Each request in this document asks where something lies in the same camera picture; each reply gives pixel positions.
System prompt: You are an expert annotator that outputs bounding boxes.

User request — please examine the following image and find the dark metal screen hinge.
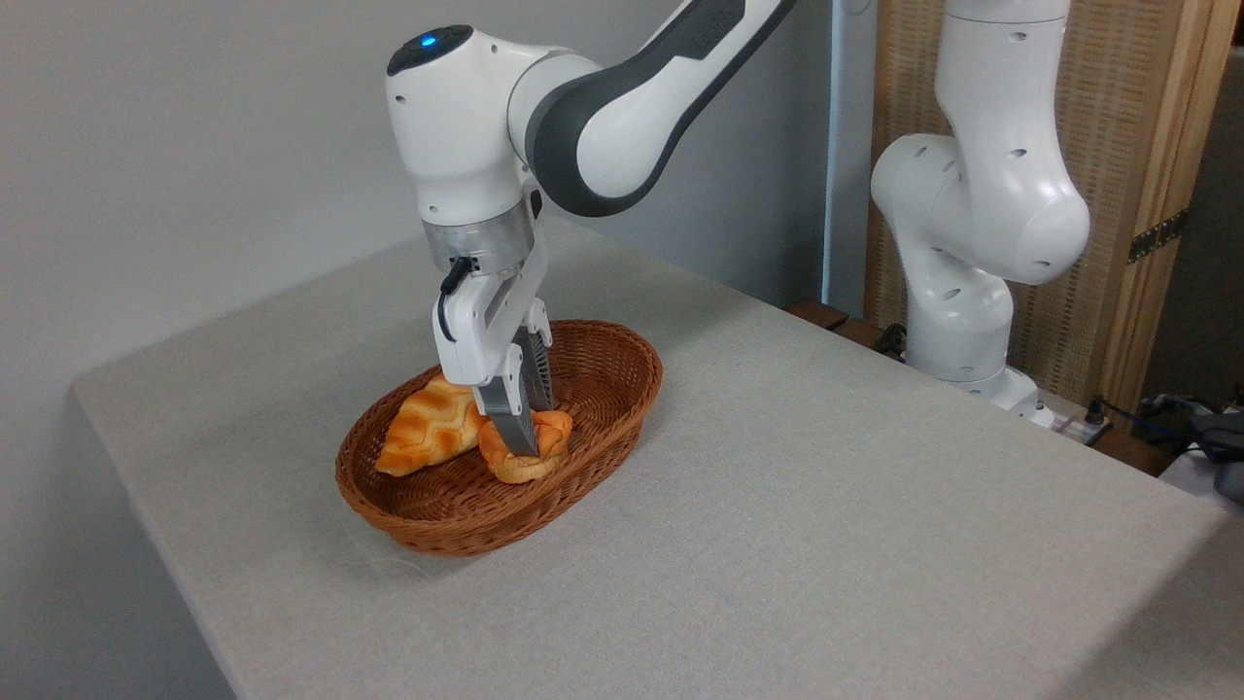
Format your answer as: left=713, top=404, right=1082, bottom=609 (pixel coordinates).
left=1127, top=209, right=1189, bottom=265

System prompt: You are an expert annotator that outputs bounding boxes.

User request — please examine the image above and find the round orange bread bun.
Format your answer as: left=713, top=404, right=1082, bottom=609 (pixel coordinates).
left=476, top=408, right=574, bottom=485

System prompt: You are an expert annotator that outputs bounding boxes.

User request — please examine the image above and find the brown wicker basket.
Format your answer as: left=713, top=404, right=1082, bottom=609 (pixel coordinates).
left=335, top=319, right=665, bottom=557

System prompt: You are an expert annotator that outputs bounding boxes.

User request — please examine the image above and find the white vertical post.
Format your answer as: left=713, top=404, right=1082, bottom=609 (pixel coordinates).
left=821, top=0, right=879, bottom=317

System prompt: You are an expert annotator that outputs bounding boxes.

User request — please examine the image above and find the long striped bread loaf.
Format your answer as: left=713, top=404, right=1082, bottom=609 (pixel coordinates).
left=374, top=374, right=488, bottom=477

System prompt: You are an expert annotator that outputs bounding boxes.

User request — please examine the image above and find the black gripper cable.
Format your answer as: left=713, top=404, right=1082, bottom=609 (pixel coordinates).
left=436, top=256, right=478, bottom=343

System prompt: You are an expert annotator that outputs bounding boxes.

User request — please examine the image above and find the dark cable bundle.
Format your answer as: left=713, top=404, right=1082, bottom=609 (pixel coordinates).
left=1132, top=387, right=1244, bottom=503

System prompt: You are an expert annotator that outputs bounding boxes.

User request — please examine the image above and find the grey fabric tablecloth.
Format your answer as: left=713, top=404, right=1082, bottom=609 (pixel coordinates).
left=70, top=216, right=1244, bottom=700

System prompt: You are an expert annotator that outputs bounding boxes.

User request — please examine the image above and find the wooden bamboo folding screen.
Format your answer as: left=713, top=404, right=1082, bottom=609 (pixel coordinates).
left=865, top=0, right=1244, bottom=419

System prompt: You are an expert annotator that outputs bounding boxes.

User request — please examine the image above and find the white power strip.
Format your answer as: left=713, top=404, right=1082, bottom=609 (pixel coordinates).
left=1053, top=397, right=1115, bottom=448

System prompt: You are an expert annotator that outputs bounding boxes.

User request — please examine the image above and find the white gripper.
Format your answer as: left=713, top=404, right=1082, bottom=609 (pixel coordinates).
left=432, top=237, right=556, bottom=458

